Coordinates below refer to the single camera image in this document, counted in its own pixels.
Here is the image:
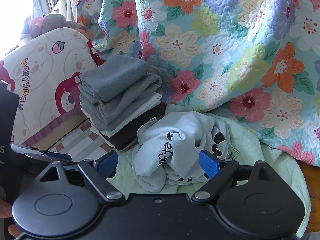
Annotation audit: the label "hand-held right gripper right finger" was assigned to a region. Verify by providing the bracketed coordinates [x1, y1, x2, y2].
[191, 150, 278, 203]

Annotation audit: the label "beige hanging cloth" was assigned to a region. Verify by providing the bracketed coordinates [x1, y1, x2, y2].
[52, 0, 78, 22]

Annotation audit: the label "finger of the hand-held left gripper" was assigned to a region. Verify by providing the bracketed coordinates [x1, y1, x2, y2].
[10, 144, 72, 161]
[24, 155, 78, 175]

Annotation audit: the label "pale green quilted blanket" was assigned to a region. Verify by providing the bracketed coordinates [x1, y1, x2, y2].
[107, 115, 312, 233]

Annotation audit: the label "window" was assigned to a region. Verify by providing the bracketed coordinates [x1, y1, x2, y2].
[0, 0, 34, 55]

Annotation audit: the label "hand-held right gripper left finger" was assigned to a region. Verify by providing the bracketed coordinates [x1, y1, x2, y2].
[32, 151, 125, 204]

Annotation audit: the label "white quilt with purple frill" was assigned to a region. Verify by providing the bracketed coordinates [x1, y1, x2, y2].
[0, 27, 103, 145]

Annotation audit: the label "grey folded garment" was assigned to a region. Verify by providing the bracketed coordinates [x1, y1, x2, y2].
[79, 55, 163, 103]
[79, 85, 163, 130]

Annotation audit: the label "grey plush toy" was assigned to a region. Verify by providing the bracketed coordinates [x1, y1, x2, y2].
[21, 12, 83, 35]

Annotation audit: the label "brown folded garment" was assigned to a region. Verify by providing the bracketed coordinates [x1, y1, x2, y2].
[100, 101, 168, 150]

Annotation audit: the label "white folded garment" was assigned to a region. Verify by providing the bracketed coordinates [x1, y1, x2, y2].
[90, 92, 163, 137]

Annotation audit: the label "person's left hand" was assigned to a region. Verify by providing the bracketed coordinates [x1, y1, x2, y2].
[0, 199, 22, 239]

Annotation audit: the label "floral quilt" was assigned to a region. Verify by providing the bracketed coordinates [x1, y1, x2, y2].
[75, 0, 320, 167]

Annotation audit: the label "light grey printed sweatshirt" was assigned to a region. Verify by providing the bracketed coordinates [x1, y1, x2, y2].
[127, 104, 238, 193]

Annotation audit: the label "pink grey checkered blanket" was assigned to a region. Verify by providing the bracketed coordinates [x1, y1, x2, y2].
[20, 119, 118, 160]

